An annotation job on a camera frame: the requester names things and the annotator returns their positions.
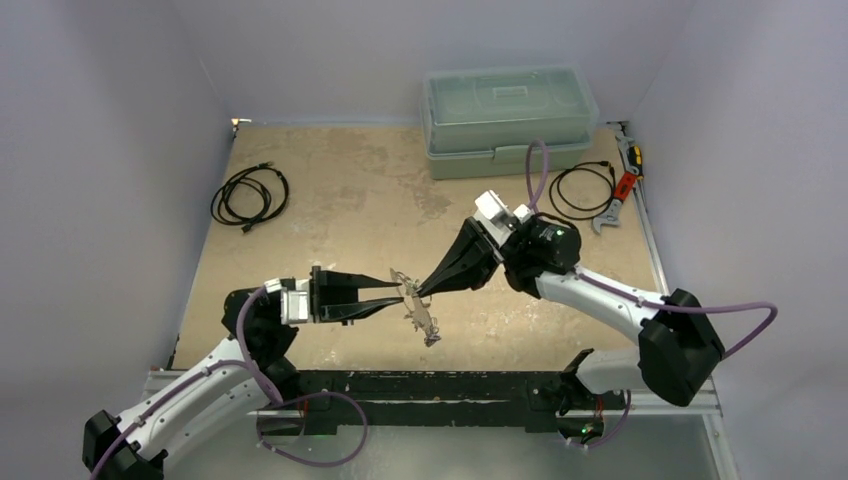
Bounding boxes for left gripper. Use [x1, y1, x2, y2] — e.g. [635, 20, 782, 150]
[290, 265, 401, 325]

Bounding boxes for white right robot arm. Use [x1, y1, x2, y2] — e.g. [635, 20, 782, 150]
[412, 213, 727, 407]

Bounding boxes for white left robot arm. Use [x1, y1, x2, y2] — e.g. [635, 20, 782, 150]
[82, 267, 404, 479]

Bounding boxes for green plastic toolbox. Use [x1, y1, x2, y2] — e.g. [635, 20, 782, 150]
[420, 65, 600, 180]

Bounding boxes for yellow black tool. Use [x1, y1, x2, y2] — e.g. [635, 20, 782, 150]
[612, 124, 644, 180]

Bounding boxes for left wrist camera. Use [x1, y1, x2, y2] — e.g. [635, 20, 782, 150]
[264, 278, 314, 325]

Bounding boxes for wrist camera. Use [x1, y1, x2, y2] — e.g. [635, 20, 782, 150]
[473, 190, 533, 247]
[264, 278, 314, 325]

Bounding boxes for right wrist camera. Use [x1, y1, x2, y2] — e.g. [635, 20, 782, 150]
[473, 190, 533, 247]

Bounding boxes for black coiled cable left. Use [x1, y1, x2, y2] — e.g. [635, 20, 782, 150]
[210, 162, 291, 234]

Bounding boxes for black coiled cable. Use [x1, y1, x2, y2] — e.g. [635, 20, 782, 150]
[548, 160, 619, 222]
[210, 162, 291, 234]

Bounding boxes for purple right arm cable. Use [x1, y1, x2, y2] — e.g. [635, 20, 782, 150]
[525, 139, 779, 452]

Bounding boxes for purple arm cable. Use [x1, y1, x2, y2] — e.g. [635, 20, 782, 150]
[525, 139, 779, 452]
[89, 288, 370, 480]

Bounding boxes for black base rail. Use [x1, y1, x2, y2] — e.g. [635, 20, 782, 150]
[258, 370, 626, 439]

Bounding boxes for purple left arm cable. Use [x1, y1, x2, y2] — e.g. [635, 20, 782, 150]
[89, 288, 370, 480]

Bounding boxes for black coiled cable right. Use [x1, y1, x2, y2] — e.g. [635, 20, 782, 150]
[548, 160, 619, 222]

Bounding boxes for red handled adjustable wrench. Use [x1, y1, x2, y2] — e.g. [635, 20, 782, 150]
[592, 171, 640, 235]

